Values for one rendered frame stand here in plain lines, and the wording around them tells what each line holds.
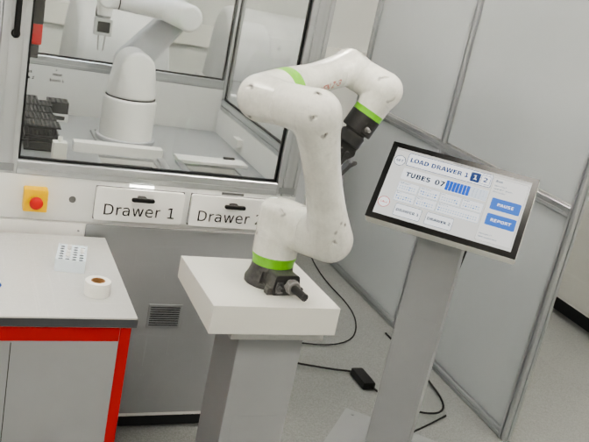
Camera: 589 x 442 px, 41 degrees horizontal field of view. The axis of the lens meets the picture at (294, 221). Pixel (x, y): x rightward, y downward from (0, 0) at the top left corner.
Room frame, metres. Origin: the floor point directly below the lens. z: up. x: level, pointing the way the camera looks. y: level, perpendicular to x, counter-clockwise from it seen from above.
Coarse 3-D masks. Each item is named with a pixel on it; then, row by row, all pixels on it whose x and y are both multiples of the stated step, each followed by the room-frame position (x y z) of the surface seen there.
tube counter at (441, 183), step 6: (438, 180) 2.69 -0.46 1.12; (444, 180) 2.69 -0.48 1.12; (450, 180) 2.69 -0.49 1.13; (432, 186) 2.67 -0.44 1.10; (438, 186) 2.67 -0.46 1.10; (444, 186) 2.67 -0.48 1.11; (450, 186) 2.67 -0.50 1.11; (456, 186) 2.67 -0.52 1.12; (462, 186) 2.67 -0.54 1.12; (468, 186) 2.66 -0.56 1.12; (456, 192) 2.65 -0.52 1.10; (462, 192) 2.65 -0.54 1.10; (468, 192) 2.65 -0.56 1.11; (474, 192) 2.65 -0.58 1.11; (480, 192) 2.64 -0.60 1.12; (486, 192) 2.64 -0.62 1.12; (474, 198) 2.63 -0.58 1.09; (480, 198) 2.63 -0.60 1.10
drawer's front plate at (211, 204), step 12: (192, 204) 2.55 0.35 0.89; (204, 204) 2.56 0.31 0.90; (216, 204) 2.58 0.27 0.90; (228, 204) 2.60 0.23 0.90; (240, 204) 2.62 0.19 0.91; (252, 204) 2.64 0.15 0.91; (192, 216) 2.55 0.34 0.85; (204, 216) 2.57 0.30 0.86; (216, 216) 2.58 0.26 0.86; (252, 216) 2.64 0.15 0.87; (240, 228) 2.62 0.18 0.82; (252, 228) 2.64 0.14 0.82
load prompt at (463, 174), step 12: (408, 156) 2.76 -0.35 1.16; (420, 156) 2.76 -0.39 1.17; (420, 168) 2.73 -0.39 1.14; (432, 168) 2.72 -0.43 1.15; (444, 168) 2.72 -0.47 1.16; (456, 168) 2.71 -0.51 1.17; (468, 168) 2.71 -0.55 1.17; (468, 180) 2.68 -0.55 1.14; (480, 180) 2.68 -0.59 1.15; (492, 180) 2.67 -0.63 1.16
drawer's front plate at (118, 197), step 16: (96, 192) 2.41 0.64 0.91; (112, 192) 2.43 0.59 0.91; (128, 192) 2.45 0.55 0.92; (144, 192) 2.48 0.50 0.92; (160, 192) 2.50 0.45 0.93; (176, 192) 2.53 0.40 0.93; (96, 208) 2.42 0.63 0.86; (144, 208) 2.48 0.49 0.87; (160, 208) 2.50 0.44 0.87; (176, 208) 2.52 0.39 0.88; (176, 224) 2.53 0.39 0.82
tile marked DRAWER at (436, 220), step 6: (426, 216) 2.60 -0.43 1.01; (432, 216) 2.60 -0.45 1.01; (438, 216) 2.60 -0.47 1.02; (426, 222) 2.58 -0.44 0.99; (432, 222) 2.58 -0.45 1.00; (438, 222) 2.58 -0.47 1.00; (444, 222) 2.58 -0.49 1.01; (450, 222) 2.58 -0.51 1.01; (444, 228) 2.56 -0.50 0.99; (450, 228) 2.56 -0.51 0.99
